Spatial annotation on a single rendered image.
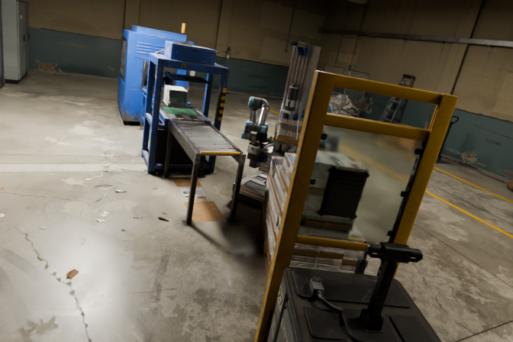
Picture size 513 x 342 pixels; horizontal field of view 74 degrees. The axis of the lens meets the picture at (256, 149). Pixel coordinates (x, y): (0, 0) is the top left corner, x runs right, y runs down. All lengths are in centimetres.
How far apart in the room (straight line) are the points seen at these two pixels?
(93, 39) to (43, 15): 135
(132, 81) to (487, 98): 784
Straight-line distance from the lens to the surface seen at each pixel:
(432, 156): 206
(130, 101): 693
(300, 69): 409
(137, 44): 680
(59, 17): 1191
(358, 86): 180
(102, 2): 1190
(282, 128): 343
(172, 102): 540
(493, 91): 960
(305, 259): 252
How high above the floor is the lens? 192
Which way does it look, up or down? 17 degrees down
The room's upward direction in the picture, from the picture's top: 11 degrees clockwise
